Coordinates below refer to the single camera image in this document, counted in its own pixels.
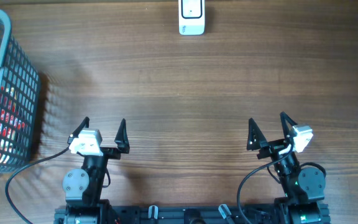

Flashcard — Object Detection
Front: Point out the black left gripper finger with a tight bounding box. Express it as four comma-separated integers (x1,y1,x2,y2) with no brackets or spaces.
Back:
67,116,90,144
114,118,130,154

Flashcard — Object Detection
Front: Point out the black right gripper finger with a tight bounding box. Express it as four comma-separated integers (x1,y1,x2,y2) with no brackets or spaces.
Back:
280,111,298,138
247,118,268,151

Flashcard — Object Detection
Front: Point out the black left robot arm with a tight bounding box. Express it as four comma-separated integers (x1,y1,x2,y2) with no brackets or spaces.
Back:
54,117,130,223

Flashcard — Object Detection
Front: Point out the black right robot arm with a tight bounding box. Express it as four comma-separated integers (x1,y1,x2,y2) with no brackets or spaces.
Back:
241,112,330,223

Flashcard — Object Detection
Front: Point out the white barcode scanner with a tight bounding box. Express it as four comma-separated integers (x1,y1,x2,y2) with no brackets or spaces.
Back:
178,0,206,35

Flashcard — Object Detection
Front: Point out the grey plastic shopping basket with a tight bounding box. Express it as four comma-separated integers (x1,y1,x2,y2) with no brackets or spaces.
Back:
0,10,41,173

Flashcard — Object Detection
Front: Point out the black left camera cable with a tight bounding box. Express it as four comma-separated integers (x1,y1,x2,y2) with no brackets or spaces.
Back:
4,146,71,224

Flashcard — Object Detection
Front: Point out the black camera cable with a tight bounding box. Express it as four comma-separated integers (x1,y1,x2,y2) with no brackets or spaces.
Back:
236,143,295,224
4,146,71,224

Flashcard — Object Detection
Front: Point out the black right camera cable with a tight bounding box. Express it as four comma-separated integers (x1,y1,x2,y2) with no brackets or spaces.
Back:
236,143,295,224

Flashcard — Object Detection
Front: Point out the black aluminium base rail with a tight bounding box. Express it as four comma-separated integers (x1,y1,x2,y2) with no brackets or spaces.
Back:
53,203,331,224

